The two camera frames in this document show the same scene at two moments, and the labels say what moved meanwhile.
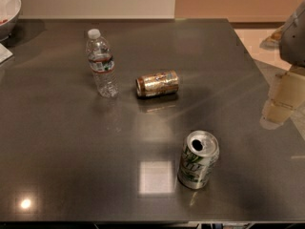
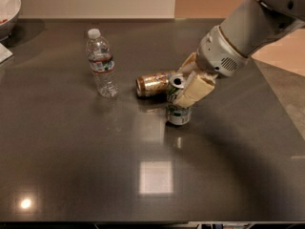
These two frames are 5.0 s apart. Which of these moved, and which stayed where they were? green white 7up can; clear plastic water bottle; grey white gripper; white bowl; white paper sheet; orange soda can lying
Moved: green white 7up can; grey white gripper
Stayed: white paper sheet; clear plastic water bottle; white bowl; orange soda can lying
